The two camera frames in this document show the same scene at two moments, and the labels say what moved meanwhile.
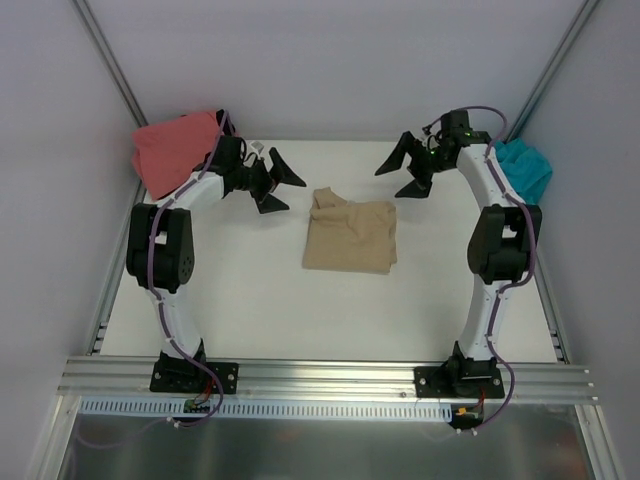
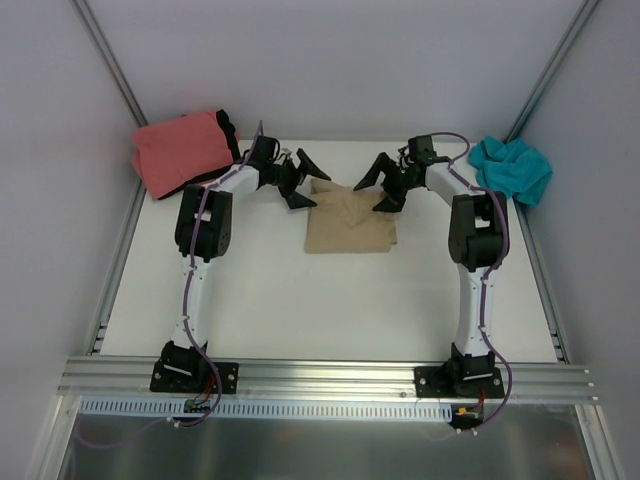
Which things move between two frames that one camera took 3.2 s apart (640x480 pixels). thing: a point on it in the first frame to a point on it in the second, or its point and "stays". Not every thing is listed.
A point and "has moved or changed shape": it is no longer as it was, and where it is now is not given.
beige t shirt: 350,236 has moved or changed shape
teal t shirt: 527,168 stays
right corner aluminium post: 552,71 stays
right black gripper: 417,163 to 393,181
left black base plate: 186,376 stays
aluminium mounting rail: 83,376 stays
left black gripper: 265,179 to 291,178
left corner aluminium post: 109,61 stays
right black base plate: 469,382 stays
